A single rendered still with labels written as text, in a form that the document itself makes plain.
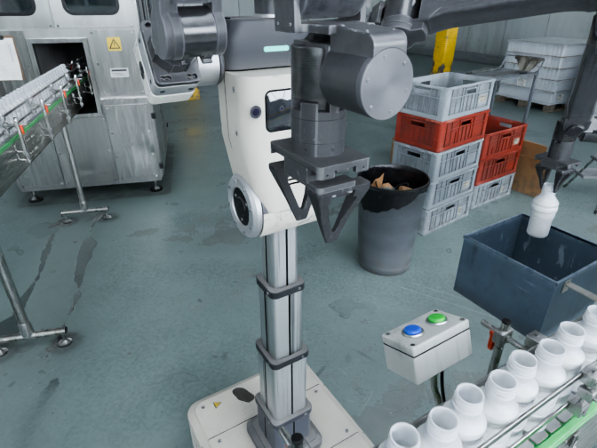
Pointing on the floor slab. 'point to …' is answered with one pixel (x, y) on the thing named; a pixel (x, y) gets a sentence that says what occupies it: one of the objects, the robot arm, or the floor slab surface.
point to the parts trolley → (505, 79)
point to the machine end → (54, 163)
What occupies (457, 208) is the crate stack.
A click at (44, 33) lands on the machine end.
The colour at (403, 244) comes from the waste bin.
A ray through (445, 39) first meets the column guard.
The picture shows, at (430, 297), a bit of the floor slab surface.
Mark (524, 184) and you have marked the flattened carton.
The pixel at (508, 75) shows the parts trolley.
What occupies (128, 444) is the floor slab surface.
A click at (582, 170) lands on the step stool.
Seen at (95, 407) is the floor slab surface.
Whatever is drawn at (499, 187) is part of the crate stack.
